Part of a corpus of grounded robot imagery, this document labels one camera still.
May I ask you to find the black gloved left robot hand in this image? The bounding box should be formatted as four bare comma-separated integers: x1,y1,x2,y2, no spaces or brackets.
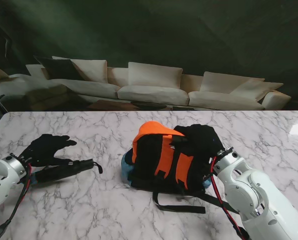
20,134,78,168

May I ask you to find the blue and black umbrella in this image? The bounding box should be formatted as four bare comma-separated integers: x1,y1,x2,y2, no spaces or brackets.
28,157,104,187

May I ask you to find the red and black arm cable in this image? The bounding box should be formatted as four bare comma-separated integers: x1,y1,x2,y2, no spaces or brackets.
208,156,250,240
0,162,33,240

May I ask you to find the orange and blue backpack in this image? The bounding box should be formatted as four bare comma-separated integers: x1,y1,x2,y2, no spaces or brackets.
121,120,240,215

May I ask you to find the dark low coffee table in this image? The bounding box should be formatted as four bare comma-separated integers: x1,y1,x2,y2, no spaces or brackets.
130,100,171,111

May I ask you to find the cream white sofa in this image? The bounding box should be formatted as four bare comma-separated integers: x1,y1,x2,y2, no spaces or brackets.
0,55,292,111

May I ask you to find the dark brown sofa cushion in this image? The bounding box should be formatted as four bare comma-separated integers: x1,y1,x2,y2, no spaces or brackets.
35,56,85,81

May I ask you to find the cream white back pillow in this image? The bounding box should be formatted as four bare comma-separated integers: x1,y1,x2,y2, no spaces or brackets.
127,61,184,90
69,59,108,84
199,71,266,95

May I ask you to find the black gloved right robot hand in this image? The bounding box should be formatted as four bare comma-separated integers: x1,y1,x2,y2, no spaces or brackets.
170,124,225,164

